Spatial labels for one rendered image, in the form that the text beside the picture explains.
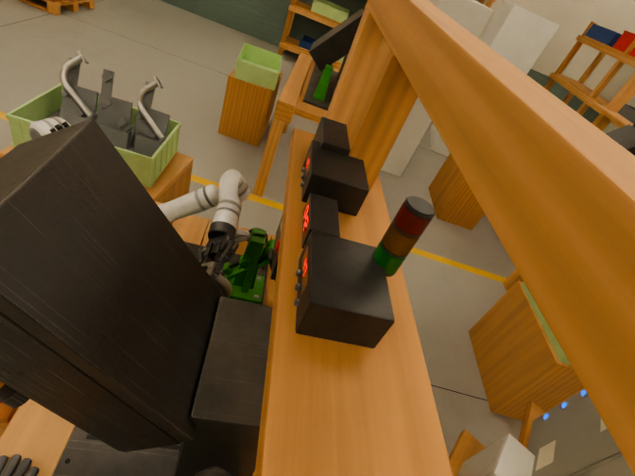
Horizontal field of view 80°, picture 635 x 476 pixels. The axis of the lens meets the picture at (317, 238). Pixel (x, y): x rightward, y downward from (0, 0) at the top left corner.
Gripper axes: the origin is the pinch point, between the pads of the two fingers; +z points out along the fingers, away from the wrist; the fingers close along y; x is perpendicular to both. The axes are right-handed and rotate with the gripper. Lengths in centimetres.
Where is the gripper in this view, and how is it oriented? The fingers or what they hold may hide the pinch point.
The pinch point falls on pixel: (211, 271)
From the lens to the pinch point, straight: 105.2
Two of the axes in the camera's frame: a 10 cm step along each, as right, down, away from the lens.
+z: -0.8, 8.1, -5.8
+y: 8.8, -2.1, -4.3
